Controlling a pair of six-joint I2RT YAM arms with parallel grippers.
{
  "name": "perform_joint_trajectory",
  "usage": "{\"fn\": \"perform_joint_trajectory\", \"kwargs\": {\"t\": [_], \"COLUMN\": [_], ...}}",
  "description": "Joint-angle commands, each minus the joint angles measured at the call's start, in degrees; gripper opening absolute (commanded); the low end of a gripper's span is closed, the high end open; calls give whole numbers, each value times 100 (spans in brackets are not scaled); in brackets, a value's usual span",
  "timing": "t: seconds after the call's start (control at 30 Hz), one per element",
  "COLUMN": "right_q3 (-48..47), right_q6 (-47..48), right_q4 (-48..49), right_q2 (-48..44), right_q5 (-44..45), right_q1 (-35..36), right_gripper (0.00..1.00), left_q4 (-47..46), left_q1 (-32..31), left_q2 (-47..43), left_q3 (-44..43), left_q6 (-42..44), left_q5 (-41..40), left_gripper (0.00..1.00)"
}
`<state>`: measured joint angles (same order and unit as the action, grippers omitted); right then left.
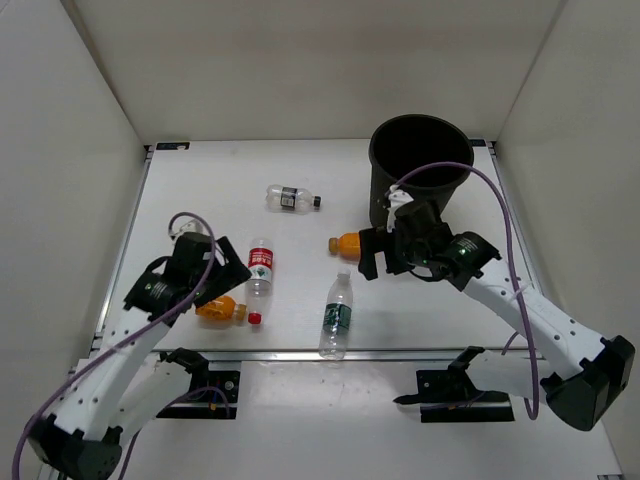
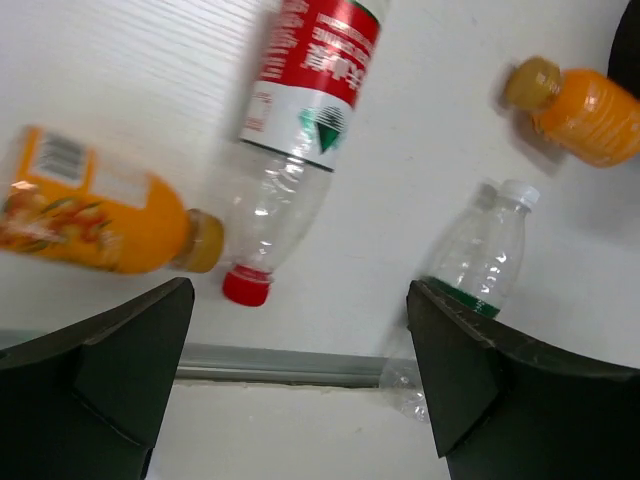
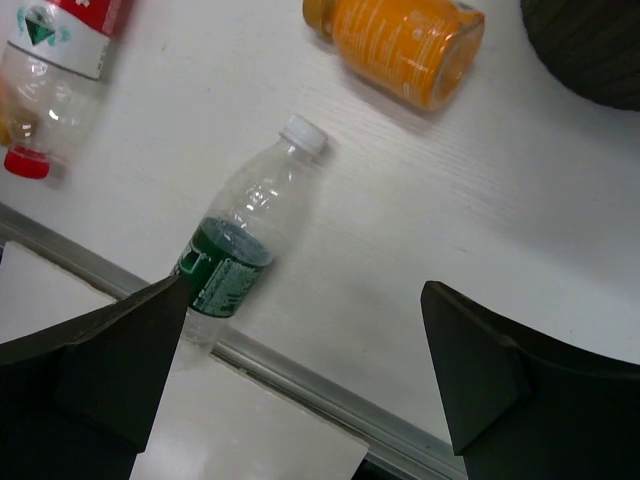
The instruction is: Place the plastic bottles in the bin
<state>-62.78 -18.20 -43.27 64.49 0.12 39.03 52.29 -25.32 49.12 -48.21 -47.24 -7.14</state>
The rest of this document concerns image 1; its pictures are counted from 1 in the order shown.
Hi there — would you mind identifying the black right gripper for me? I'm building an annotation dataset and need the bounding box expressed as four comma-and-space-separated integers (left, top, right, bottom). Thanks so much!
359, 224, 429, 281

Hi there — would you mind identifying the orange bottle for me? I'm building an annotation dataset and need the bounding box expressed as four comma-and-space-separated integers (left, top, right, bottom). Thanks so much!
328, 232, 361, 261
195, 296, 247, 322

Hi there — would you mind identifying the clear bottle red label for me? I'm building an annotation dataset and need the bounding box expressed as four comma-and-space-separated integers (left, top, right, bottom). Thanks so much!
245, 238, 274, 326

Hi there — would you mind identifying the clear bottle black label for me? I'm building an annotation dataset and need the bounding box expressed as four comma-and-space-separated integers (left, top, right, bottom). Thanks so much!
265, 184, 322, 213

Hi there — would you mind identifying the clear bottle green label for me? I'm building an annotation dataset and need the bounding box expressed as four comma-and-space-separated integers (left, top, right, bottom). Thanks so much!
319, 269, 353, 361

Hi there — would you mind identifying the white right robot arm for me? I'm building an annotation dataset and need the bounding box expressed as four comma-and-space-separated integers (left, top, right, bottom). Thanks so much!
358, 202, 635, 431

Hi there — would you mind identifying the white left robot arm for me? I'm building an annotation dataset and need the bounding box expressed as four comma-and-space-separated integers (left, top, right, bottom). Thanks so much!
28, 232, 250, 479

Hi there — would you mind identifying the black round bin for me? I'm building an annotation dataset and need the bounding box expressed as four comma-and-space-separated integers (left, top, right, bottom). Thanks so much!
368, 114, 474, 227

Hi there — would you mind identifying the dark table label sticker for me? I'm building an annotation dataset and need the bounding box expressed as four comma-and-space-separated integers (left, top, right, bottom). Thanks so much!
155, 142, 190, 151

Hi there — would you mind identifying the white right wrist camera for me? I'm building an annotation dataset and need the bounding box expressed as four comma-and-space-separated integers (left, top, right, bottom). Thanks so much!
386, 184, 414, 233

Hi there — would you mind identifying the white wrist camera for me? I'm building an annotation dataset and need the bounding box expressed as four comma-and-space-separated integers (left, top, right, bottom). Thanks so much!
386, 184, 414, 233
168, 220, 202, 243

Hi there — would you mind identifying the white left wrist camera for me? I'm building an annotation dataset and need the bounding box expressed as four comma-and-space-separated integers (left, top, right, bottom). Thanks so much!
168, 220, 202, 243

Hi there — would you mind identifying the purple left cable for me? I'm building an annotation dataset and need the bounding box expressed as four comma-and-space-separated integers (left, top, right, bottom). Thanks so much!
10, 211, 217, 480

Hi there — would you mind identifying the purple cable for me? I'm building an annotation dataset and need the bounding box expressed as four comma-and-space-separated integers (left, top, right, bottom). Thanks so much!
10, 211, 217, 480
392, 162, 542, 420

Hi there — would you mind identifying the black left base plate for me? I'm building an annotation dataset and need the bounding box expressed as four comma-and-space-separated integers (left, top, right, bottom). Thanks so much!
157, 362, 241, 420

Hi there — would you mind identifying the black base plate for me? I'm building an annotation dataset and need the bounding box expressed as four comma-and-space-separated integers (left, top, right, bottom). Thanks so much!
157, 362, 241, 420
393, 370, 515, 424

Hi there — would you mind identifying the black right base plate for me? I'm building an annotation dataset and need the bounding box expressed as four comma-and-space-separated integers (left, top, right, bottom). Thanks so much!
393, 370, 515, 424

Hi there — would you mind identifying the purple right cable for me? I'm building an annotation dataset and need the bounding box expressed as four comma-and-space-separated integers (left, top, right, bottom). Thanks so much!
392, 162, 542, 420

